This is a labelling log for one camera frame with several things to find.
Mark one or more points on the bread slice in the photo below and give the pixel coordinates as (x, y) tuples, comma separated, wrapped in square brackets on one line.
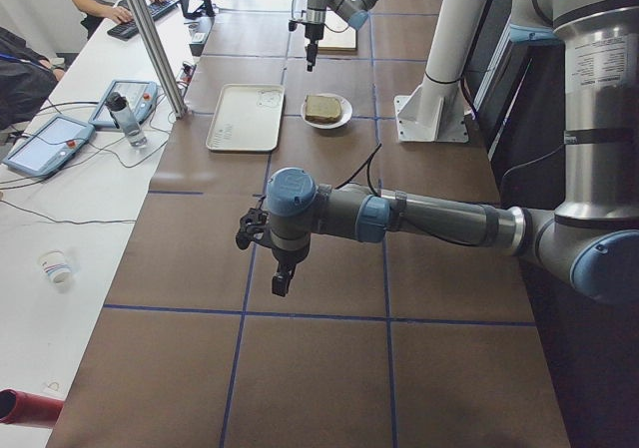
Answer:
[(322, 109)]

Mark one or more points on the paper cup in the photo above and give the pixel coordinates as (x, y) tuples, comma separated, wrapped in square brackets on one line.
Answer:
[(55, 265)]

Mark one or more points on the cream bear serving tray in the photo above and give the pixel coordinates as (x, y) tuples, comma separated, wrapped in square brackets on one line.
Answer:
[(247, 119)]

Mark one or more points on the white round plate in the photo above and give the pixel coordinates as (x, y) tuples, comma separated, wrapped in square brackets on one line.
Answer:
[(345, 116)]

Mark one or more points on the person in black clothes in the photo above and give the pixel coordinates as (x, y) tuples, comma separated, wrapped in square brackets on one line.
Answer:
[(27, 79)]

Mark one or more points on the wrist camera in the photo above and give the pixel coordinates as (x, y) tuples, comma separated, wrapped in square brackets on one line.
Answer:
[(295, 23), (252, 226)]

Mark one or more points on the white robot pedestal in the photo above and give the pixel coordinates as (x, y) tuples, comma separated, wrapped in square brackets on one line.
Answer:
[(433, 112)]

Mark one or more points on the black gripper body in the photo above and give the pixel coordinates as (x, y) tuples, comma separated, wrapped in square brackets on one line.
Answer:
[(287, 258), (313, 32)]

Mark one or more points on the clear water bottle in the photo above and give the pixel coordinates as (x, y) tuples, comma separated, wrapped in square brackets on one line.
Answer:
[(124, 119)]

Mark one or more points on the teach pendant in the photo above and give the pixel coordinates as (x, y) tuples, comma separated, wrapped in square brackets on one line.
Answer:
[(141, 97), (50, 148)]

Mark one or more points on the red cylinder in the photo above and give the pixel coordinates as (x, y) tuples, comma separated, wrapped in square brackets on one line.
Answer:
[(27, 409)]

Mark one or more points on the aluminium frame post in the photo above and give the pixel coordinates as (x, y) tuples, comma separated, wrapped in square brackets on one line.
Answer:
[(158, 56)]

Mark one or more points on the near teach pendant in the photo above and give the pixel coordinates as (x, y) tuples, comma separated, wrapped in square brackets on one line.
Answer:
[(50, 148)]

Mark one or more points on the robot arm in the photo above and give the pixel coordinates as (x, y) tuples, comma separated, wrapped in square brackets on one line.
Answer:
[(353, 12), (590, 241)]

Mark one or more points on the far teach pendant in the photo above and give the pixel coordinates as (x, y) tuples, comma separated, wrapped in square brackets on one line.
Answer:
[(141, 97)]

